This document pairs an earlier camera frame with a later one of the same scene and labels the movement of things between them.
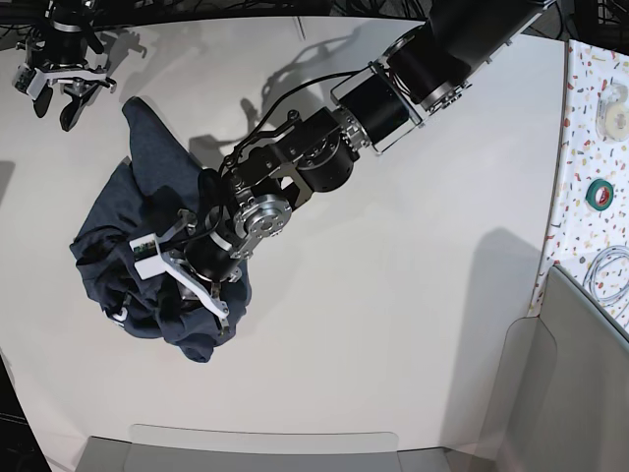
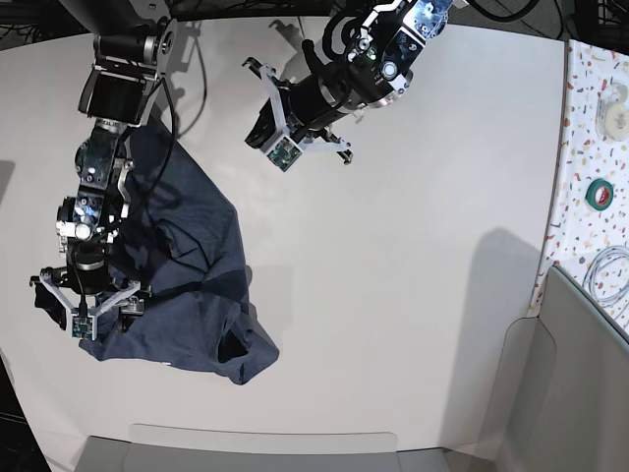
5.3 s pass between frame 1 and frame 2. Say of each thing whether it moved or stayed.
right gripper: moved
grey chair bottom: stayed
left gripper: moved
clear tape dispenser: stayed
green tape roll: stayed
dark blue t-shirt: moved
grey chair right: stayed
